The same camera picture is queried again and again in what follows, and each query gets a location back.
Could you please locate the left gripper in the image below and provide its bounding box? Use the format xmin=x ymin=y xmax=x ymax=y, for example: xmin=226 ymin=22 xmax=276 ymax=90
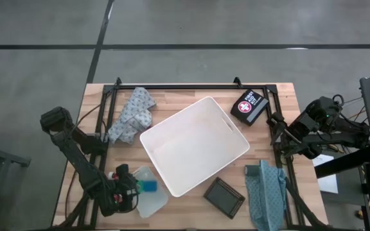
xmin=106 ymin=164 xmax=140 ymax=212

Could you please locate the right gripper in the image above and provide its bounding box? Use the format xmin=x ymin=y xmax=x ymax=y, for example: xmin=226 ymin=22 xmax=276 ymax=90
xmin=267 ymin=111 xmax=304 ymax=155

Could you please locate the blue bandage roll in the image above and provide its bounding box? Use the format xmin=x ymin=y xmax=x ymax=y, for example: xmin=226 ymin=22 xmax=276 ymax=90
xmin=143 ymin=180 xmax=158 ymax=193

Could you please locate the dark green bandage roll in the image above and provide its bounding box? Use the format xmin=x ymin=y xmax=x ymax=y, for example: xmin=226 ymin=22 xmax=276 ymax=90
xmin=244 ymin=164 xmax=261 ymax=177

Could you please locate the grey patterned cloth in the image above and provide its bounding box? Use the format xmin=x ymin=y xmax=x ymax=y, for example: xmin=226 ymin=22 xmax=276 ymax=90
xmin=107 ymin=86 xmax=157 ymax=145

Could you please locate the translucent plastic bin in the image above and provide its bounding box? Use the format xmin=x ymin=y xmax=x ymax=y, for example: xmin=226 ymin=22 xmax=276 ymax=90
xmin=130 ymin=165 xmax=170 ymax=219

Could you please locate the large white woven basket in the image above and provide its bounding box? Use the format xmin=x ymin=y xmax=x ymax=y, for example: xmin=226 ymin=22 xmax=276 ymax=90
xmin=139 ymin=96 xmax=251 ymax=198

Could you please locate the small black slotted basket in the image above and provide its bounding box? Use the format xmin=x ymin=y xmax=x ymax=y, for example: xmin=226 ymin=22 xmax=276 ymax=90
xmin=203 ymin=176 xmax=246 ymax=220

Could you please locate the black first aid kit pouch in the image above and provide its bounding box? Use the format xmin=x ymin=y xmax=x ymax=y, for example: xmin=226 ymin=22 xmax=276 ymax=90
xmin=230 ymin=89 xmax=270 ymax=127

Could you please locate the blue patterned cloth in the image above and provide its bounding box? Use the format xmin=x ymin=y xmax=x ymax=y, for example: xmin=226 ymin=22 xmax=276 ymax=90
xmin=244 ymin=159 xmax=289 ymax=231

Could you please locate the black support beam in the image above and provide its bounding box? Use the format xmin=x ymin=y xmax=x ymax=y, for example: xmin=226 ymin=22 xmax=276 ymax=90
xmin=314 ymin=144 xmax=370 ymax=179

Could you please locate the white paper sheet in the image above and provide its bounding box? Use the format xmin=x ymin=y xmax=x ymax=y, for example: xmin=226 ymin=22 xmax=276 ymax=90
xmin=312 ymin=153 xmax=339 ymax=194

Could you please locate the black metal table frame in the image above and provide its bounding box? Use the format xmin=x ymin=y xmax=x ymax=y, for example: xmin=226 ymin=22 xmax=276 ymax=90
xmin=55 ymin=76 xmax=330 ymax=231

